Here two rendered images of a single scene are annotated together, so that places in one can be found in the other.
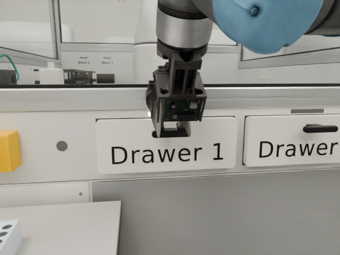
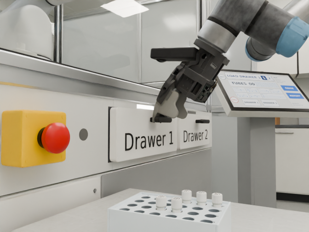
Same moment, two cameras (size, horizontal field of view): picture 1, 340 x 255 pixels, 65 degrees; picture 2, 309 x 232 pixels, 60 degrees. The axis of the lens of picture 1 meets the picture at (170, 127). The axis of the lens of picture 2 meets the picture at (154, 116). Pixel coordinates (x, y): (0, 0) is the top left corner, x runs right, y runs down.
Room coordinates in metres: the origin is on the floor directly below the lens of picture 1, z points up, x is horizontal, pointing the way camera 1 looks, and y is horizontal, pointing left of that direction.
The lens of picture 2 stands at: (0.13, 0.52, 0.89)
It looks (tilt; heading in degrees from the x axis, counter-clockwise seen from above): 2 degrees up; 307
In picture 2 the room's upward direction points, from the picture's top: straight up
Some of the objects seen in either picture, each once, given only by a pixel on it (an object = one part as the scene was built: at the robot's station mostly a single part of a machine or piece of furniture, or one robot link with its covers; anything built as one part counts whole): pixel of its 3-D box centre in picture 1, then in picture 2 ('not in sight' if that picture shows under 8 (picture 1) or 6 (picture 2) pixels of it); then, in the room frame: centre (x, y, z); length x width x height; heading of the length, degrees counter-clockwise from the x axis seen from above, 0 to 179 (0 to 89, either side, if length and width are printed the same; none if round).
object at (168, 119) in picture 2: (170, 132); (158, 119); (0.51, 0.00, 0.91); 0.07 x 0.04 x 0.01; 98
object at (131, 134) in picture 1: (168, 144); (149, 132); (0.54, 0.00, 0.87); 0.29 x 0.02 x 0.11; 98
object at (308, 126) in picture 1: (316, 127); (201, 121); (0.55, -0.31, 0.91); 0.07 x 0.04 x 0.01; 98
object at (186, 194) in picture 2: not in sight; (186, 209); (0.30, 0.23, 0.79); 0.01 x 0.01 x 0.05
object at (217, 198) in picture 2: not in sight; (217, 213); (0.26, 0.22, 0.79); 0.01 x 0.01 x 0.05
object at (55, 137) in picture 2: not in sight; (53, 137); (0.45, 0.32, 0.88); 0.04 x 0.03 x 0.04; 98
